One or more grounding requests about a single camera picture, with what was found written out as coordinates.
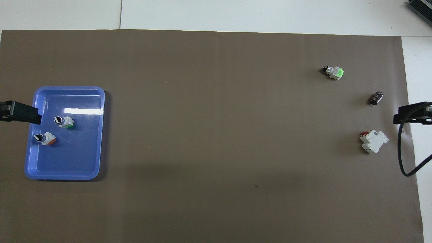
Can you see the selector switch bright green block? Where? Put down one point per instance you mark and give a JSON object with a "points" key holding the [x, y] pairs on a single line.
{"points": [[334, 72]]}

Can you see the small black electronic component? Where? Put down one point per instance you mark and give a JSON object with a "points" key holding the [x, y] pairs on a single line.
{"points": [[376, 98]]}

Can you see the white circuit breaker red lever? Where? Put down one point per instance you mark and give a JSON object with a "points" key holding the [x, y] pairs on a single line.
{"points": [[374, 141]]}

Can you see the blue plastic tray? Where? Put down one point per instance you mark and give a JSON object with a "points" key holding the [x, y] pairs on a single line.
{"points": [[77, 155]]}

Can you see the grey ribbed device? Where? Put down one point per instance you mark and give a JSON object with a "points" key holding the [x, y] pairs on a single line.
{"points": [[423, 6]]}

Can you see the brown paper table mat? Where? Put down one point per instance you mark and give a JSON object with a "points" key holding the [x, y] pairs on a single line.
{"points": [[216, 135]]}

